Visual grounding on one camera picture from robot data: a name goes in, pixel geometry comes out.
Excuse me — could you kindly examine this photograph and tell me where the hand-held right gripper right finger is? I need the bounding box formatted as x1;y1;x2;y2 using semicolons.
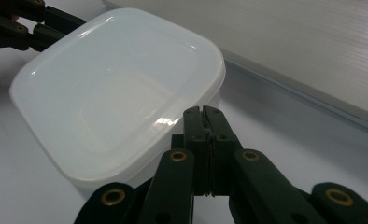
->
202;105;244;198

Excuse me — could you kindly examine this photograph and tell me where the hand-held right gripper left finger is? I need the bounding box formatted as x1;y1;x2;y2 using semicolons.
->
171;105;212;197

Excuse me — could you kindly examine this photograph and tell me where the white plastic container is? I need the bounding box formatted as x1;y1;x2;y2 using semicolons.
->
8;7;227;185
73;63;228;200

